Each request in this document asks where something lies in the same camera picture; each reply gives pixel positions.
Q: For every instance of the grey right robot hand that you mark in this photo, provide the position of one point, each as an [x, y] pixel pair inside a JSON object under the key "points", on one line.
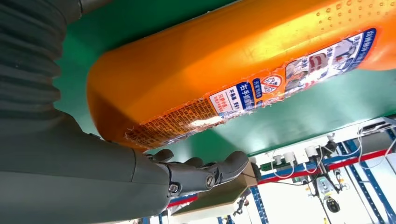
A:
{"points": [[77, 179]]}

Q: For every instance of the brown cardboard box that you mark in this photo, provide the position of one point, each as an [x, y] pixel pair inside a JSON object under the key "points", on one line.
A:
{"points": [[229, 188]]}

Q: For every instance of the blue metal rack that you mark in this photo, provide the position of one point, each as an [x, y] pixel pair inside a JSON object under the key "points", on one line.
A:
{"points": [[259, 202]]}

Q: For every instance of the white power strip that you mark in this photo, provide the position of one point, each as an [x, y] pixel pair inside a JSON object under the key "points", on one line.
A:
{"points": [[298, 159]]}

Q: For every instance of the green table mat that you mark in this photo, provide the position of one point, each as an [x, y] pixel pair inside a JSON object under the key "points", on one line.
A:
{"points": [[309, 114]]}

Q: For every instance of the red metal beam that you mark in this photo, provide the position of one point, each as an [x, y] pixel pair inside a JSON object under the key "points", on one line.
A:
{"points": [[340, 164]]}

